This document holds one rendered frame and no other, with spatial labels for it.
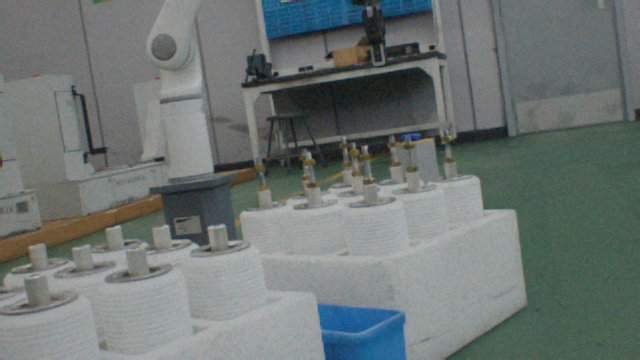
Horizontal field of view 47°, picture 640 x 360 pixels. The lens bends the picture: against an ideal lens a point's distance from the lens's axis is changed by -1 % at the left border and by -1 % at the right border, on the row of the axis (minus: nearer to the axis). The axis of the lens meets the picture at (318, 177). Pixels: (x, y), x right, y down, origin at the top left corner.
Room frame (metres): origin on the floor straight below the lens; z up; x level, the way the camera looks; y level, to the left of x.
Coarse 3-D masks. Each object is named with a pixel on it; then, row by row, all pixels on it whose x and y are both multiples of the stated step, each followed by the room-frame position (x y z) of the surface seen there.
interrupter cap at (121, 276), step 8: (152, 264) 0.84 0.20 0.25; (160, 264) 0.83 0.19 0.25; (168, 264) 0.82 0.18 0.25; (120, 272) 0.82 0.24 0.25; (128, 272) 0.82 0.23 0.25; (152, 272) 0.79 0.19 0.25; (160, 272) 0.78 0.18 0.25; (112, 280) 0.77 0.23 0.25; (120, 280) 0.77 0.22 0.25; (128, 280) 0.77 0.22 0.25; (136, 280) 0.77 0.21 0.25
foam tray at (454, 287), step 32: (448, 224) 1.24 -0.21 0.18; (480, 224) 1.21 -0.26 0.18; (512, 224) 1.29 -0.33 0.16; (288, 256) 1.17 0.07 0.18; (320, 256) 1.13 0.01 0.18; (352, 256) 1.09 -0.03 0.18; (416, 256) 1.06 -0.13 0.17; (448, 256) 1.12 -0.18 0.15; (480, 256) 1.20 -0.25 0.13; (512, 256) 1.28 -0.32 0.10; (288, 288) 1.15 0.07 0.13; (320, 288) 1.11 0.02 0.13; (352, 288) 1.06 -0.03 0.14; (384, 288) 1.02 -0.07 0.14; (416, 288) 1.05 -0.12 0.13; (448, 288) 1.12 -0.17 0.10; (480, 288) 1.19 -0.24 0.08; (512, 288) 1.27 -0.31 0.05; (416, 320) 1.05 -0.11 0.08; (448, 320) 1.11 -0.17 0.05; (480, 320) 1.18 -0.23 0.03; (416, 352) 1.04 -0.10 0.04; (448, 352) 1.10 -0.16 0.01
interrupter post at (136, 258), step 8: (136, 248) 0.80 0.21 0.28; (144, 248) 0.80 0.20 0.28; (128, 256) 0.79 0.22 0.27; (136, 256) 0.79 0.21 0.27; (144, 256) 0.80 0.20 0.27; (128, 264) 0.80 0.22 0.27; (136, 264) 0.79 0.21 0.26; (144, 264) 0.80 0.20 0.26; (136, 272) 0.79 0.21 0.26; (144, 272) 0.80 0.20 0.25
